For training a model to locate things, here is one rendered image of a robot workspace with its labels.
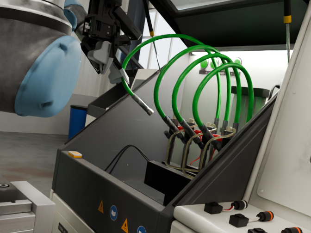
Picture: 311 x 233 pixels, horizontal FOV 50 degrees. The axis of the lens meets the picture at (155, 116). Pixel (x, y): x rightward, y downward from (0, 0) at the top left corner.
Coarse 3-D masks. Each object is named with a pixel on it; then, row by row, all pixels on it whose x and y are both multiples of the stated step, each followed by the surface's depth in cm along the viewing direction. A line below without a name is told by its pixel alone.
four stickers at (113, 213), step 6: (102, 204) 94; (102, 210) 94; (114, 210) 89; (114, 216) 89; (126, 216) 84; (126, 222) 84; (120, 228) 86; (126, 228) 83; (138, 228) 79; (144, 228) 77
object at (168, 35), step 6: (156, 36) 117; (162, 36) 117; (168, 36) 117; (174, 36) 118; (180, 36) 118; (186, 36) 119; (144, 42) 116; (150, 42) 116; (198, 42) 120; (138, 48) 115; (132, 54) 115; (126, 60) 115; (216, 66) 122; (126, 84) 116; (126, 90) 116; (216, 114) 125; (216, 120) 124
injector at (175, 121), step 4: (172, 120) 112; (176, 120) 112; (176, 124) 112; (164, 132) 112; (168, 132) 114; (172, 132) 112; (168, 136) 112; (172, 140) 113; (172, 144) 113; (172, 148) 113; (168, 152) 113; (168, 156) 113; (168, 160) 113
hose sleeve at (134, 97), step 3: (132, 96) 116; (135, 96) 116; (135, 99) 117; (138, 99) 117; (138, 102) 117; (141, 102) 117; (141, 105) 117; (144, 105) 117; (144, 108) 118; (147, 108) 118; (147, 111) 118
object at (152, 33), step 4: (144, 0) 137; (144, 4) 137; (144, 8) 138; (148, 8) 138; (148, 12) 138; (148, 16) 138; (148, 20) 139; (148, 24) 139; (152, 28) 140; (152, 32) 140; (152, 36) 140; (156, 52) 143; (156, 56) 143; (160, 68) 145
